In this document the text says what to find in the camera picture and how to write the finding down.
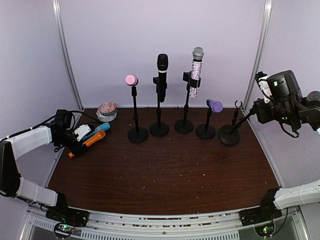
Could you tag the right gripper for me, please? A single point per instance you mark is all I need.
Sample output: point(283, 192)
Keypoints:
point(263, 116)

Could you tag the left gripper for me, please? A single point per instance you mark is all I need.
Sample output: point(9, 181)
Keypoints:
point(78, 149)

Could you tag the orange microphone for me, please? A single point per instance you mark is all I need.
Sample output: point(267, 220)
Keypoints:
point(99, 135)

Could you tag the blue microphone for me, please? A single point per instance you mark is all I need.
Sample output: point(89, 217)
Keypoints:
point(102, 127)

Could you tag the mic stand front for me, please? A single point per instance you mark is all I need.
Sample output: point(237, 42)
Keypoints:
point(229, 135)

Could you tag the purple microphone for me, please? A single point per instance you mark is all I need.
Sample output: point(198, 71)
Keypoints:
point(214, 105)

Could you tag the pink microphone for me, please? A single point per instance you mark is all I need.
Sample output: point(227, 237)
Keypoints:
point(131, 80)

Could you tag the black microphone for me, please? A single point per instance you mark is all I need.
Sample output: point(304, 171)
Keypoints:
point(162, 66)

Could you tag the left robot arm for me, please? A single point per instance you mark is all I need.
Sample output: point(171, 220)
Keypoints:
point(56, 130)

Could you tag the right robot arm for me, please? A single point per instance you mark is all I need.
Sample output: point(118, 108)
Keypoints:
point(283, 102)

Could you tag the pink mic stand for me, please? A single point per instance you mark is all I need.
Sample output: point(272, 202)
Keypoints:
point(137, 134)

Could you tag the glitter mic stand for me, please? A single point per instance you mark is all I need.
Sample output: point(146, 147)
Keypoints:
point(184, 125)

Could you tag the black mic stand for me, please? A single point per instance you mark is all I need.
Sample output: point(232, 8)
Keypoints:
point(159, 128)

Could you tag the glitter silver microphone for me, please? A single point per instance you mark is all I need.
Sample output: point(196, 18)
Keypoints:
point(196, 68)

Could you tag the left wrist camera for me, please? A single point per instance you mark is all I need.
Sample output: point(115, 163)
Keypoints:
point(83, 130)

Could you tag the right aluminium post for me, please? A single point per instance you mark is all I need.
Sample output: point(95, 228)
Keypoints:
point(264, 30)

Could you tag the aluminium post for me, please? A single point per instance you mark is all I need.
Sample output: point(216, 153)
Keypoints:
point(264, 30)
point(66, 57)

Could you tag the front aluminium rail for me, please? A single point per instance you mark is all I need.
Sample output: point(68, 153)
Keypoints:
point(221, 225)

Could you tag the left aluminium post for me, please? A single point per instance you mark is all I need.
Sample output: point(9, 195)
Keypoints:
point(66, 57)

